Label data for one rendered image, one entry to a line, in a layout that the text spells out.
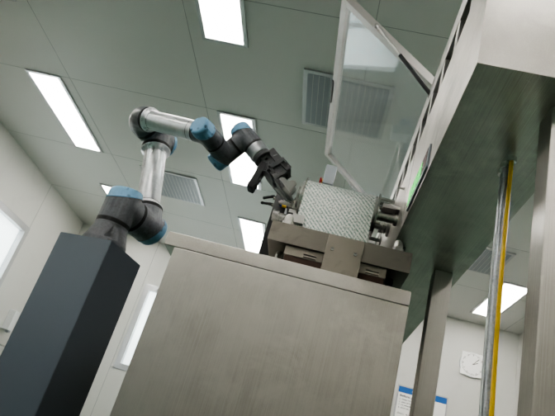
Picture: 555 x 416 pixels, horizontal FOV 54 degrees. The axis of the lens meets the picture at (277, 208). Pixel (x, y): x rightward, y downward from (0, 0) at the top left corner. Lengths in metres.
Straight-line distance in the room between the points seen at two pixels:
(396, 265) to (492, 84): 0.61
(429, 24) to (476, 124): 2.14
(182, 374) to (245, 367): 0.15
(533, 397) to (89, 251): 1.33
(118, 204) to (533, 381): 1.40
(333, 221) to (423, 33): 1.82
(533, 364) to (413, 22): 2.61
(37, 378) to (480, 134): 1.32
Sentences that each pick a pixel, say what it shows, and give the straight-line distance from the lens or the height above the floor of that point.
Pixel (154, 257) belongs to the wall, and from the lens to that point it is 7.90.
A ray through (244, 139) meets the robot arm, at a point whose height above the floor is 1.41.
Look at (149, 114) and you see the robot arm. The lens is 2.12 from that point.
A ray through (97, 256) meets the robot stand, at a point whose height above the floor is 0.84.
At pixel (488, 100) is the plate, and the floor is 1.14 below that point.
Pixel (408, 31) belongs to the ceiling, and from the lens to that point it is 3.37.
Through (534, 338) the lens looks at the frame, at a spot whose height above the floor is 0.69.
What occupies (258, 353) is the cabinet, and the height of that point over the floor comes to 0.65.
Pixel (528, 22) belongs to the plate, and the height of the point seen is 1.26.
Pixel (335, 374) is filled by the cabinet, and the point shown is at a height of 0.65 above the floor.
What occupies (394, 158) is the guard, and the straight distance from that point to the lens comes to 2.42.
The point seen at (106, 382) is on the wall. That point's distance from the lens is 7.60.
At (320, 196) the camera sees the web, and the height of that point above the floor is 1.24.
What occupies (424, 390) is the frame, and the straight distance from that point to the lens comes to 1.80.
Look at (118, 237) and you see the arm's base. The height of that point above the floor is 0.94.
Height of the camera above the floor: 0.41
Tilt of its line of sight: 25 degrees up
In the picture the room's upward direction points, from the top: 17 degrees clockwise
